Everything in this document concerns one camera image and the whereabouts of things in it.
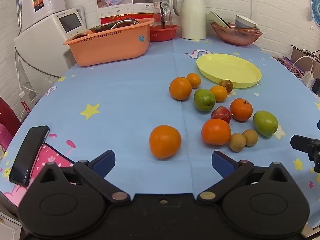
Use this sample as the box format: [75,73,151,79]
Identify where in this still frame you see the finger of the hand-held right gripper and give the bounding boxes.
[290,135,320,173]

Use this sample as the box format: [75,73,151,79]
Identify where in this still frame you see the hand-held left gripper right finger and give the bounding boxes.
[197,151,295,203]

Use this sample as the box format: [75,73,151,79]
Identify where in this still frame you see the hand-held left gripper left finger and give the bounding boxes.
[32,150,131,203]

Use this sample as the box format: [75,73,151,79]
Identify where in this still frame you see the brown kiwi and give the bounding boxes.
[242,129,259,147]
[229,133,247,152]

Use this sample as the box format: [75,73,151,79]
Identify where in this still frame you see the large orange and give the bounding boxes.
[201,119,231,146]
[169,77,192,101]
[149,125,182,159]

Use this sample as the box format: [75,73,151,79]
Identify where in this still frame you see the green mango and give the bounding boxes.
[253,110,279,137]

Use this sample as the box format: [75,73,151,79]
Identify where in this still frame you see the red apple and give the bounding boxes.
[211,106,232,124]

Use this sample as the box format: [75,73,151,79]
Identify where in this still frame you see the orange with dark stem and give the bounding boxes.
[230,98,253,122]

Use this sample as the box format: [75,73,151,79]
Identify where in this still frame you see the small orange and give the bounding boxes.
[186,73,201,89]
[210,85,228,102]

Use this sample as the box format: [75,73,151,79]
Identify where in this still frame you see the dark red-brown plum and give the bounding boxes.
[218,79,234,93]

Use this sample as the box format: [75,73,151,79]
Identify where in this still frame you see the yellow oval plate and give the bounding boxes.
[196,53,262,88]

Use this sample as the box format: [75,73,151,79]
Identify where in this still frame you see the blue printed tablecloth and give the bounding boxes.
[0,36,320,235]

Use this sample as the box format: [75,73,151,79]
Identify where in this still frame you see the black smartphone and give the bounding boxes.
[9,125,50,187]

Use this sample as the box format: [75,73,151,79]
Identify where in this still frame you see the patterned cloth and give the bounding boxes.
[274,56,310,78]

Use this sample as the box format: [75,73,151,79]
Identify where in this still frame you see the cardboard box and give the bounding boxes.
[291,47,320,80]

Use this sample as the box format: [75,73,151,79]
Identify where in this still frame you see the dark red chair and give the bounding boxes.
[0,96,22,137]

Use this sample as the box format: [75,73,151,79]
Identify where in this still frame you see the orange plastic basket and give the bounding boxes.
[63,18,155,67]

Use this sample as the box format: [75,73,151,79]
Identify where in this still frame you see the pink glass bowl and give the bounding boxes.
[210,22,263,46]

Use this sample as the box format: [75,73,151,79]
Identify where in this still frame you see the white appliance with screen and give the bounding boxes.
[14,6,87,85]

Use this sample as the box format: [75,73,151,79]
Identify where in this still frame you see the blue and white bowl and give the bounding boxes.
[235,14,258,30]

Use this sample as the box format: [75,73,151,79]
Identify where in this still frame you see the red plastic basket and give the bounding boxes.
[149,24,180,42]

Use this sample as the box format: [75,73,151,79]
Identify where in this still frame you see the white dish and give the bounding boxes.
[209,11,231,28]

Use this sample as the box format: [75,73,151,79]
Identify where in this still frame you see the white thermos jug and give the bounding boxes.
[172,0,207,40]

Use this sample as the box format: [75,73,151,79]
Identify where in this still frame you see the clear drinking glass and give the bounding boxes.
[152,0,162,28]
[160,0,173,28]

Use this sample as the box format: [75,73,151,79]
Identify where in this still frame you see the white charger with cable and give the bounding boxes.
[291,55,316,88]

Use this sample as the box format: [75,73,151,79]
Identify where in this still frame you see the blue round wall decoration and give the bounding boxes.
[310,0,320,26]

